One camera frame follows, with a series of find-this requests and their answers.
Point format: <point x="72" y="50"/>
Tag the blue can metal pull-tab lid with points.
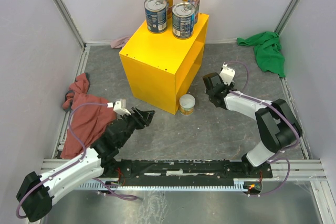
<point x="156" y="15"/>

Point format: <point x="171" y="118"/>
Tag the short can white lid front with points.
<point x="187" y="103"/>

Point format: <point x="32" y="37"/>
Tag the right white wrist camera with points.
<point x="227" y="74"/>

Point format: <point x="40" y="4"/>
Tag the blue can with pull-tab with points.
<point x="183" y="14"/>

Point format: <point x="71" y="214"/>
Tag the yellow open shelf cabinet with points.
<point x="160" y="68"/>

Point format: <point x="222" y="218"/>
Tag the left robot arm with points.
<point x="38" y="193"/>

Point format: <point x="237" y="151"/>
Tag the red cloth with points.
<point x="89" y="122"/>

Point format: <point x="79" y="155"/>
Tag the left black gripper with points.
<point x="145" y="118"/>

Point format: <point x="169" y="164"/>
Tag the white slotted cable duct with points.
<point x="95" y="185"/>

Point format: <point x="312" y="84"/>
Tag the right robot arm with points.
<point x="278" y="128"/>

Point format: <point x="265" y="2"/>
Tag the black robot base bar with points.
<point x="184" y="173"/>

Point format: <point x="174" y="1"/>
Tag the pink cloth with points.
<point x="120" y="42"/>

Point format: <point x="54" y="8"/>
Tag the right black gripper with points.
<point x="226" y="86"/>

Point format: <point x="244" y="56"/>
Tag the green cloth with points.
<point x="267" y="50"/>

